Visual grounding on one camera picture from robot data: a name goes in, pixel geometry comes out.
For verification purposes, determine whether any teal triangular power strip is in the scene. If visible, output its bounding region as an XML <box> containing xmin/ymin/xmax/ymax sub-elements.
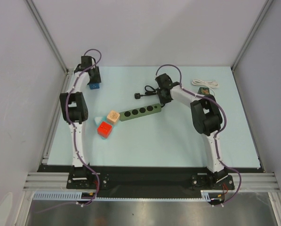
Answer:
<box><xmin>94</xmin><ymin>116</ymin><xmax>109</xmax><ymax>139</ymax></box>

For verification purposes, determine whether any white slotted cable duct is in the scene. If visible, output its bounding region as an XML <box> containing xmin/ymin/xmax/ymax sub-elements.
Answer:
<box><xmin>33</xmin><ymin>191</ymin><xmax>223</xmax><ymax>202</ymax></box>

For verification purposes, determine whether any beige cube socket adapter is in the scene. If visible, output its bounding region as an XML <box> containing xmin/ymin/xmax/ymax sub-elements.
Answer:
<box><xmin>106</xmin><ymin>110</ymin><xmax>120</xmax><ymax>125</ymax></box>

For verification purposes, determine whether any black power strip cord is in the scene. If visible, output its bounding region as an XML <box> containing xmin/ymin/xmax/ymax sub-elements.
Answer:
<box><xmin>133</xmin><ymin>85</ymin><xmax>162</xmax><ymax>101</ymax></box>

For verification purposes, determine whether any aluminium frame rail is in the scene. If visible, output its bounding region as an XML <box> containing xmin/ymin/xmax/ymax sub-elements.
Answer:
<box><xmin>26</xmin><ymin>68</ymin><xmax>73</xmax><ymax>188</ymax></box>

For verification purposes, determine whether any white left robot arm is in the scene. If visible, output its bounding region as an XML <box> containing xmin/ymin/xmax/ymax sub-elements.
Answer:
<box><xmin>59</xmin><ymin>55</ymin><xmax>100</xmax><ymax>189</ymax></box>

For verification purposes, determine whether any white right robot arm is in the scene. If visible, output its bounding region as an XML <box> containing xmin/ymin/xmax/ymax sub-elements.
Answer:
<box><xmin>155</xmin><ymin>73</ymin><xmax>228</xmax><ymax>189</ymax></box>

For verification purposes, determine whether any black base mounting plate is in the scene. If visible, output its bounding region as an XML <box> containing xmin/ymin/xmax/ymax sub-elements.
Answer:
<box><xmin>37</xmin><ymin>165</ymin><xmax>263</xmax><ymax>199</ymax></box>

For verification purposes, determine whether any green power strip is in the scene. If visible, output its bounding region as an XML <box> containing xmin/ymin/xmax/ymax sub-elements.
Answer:
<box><xmin>120</xmin><ymin>104</ymin><xmax>162</xmax><ymax>121</ymax></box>

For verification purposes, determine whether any dark green cube socket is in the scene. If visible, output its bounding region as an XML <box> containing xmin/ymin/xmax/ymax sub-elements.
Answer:
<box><xmin>198</xmin><ymin>87</ymin><xmax>210</xmax><ymax>96</ymax></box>

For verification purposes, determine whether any red cube socket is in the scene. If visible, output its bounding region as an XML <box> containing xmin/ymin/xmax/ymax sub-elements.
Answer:
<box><xmin>97</xmin><ymin>121</ymin><xmax>112</xmax><ymax>138</ymax></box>

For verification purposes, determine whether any blue cube socket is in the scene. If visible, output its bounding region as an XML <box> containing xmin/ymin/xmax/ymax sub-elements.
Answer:
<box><xmin>88</xmin><ymin>83</ymin><xmax>100</xmax><ymax>90</ymax></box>

